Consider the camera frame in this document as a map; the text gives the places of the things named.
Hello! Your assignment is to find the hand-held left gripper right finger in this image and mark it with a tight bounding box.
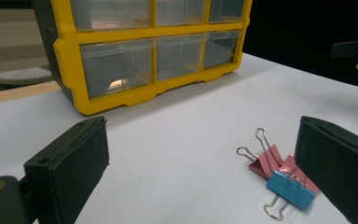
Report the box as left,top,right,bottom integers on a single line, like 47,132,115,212
294,115,358,224

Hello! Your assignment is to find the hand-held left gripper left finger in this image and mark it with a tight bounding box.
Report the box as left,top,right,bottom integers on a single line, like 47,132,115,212
23,116,111,224

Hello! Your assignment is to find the pink binder clip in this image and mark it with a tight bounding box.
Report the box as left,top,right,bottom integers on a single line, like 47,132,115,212
236,127,284,181
278,153,320,194

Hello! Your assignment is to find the blue binder clip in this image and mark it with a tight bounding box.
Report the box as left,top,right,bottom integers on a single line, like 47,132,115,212
263,170,318,222

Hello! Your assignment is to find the yellow black drawer organizer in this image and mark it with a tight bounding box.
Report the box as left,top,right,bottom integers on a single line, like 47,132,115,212
31,0,254,117

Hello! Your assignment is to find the clear plastic drawer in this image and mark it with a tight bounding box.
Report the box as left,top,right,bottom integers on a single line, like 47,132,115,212
156,33,207,82

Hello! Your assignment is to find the wooden board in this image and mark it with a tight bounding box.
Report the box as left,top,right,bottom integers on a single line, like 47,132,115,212
0,80,62,107

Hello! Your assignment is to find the grey perforated round plate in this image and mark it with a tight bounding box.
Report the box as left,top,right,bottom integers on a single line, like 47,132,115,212
0,66,54,93

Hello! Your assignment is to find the grid of clear drawers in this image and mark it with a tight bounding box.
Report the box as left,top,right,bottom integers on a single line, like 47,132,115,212
70,0,246,100

